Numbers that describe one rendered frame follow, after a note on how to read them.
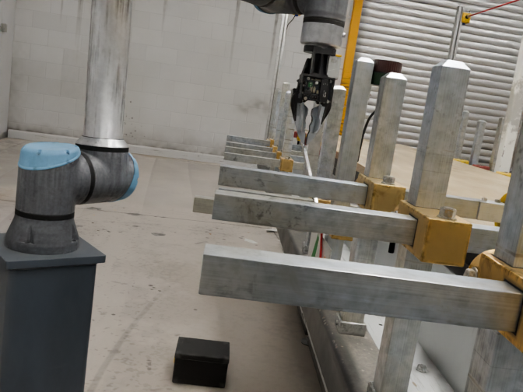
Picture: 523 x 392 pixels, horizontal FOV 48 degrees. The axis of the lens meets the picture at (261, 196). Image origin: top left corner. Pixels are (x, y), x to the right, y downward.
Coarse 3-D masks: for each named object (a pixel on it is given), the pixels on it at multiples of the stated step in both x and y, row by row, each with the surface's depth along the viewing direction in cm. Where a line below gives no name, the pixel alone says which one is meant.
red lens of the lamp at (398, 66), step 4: (376, 60) 117; (380, 60) 116; (376, 64) 117; (380, 64) 116; (384, 64) 116; (388, 64) 116; (392, 64) 116; (396, 64) 116; (400, 64) 116; (376, 68) 117; (380, 68) 116; (384, 68) 116; (388, 68) 116; (392, 68) 116; (396, 68) 116; (400, 68) 117; (396, 72) 116; (400, 72) 117
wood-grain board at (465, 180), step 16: (368, 144) 328; (400, 144) 385; (400, 160) 239; (400, 176) 176; (464, 176) 208; (480, 176) 219; (496, 176) 230; (448, 192) 151; (464, 192) 157; (480, 192) 162; (496, 192) 168; (480, 224) 108
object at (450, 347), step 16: (336, 160) 240; (384, 256) 155; (448, 272) 112; (432, 336) 116; (448, 336) 108; (464, 336) 102; (432, 352) 115; (448, 352) 107; (464, 352) 101; (320, 368) 218; (448, 368) 106; (464, 368) 100; (320, 384) 226; (464, 384) 99
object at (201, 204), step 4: (196, 196) 117; (200, 196) 118; (204, 196) 118; (196, 200) 116; (200, 200) 116; (204, 200) 116; (208, 200) 116; (212, 200) 116; (196, 204) 116; (200, 204) 116; (204, 204) 116; (208, 204) 116; (212, 204) 116; (196, 208) 116; (200, 208) 116; (204, 208) 116; (208, 208) 116; (200, 212) 116; (204, 212) 116; (208, 212) 116
